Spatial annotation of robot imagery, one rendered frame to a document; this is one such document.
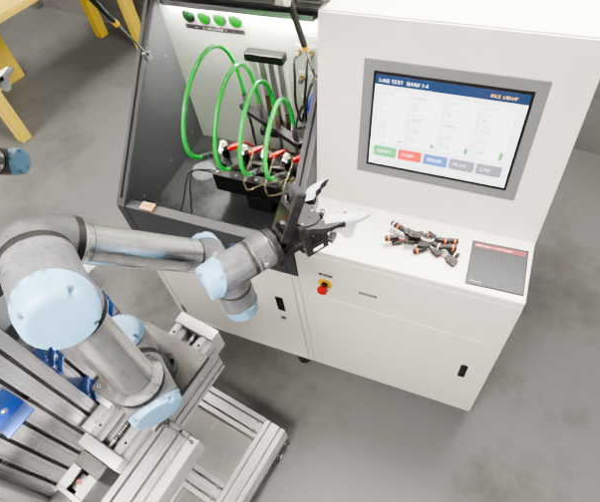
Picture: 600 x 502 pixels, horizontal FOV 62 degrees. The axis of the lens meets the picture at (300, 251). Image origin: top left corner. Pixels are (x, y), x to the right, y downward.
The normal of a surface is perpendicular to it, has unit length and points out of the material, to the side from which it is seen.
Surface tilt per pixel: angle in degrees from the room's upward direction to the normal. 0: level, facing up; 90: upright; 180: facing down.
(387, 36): 76
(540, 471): 0
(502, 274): 0
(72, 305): 83
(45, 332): 83
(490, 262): 0
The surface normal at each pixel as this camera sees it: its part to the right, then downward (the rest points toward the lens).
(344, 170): -0.38, 0.61
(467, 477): -0.11, -0.58
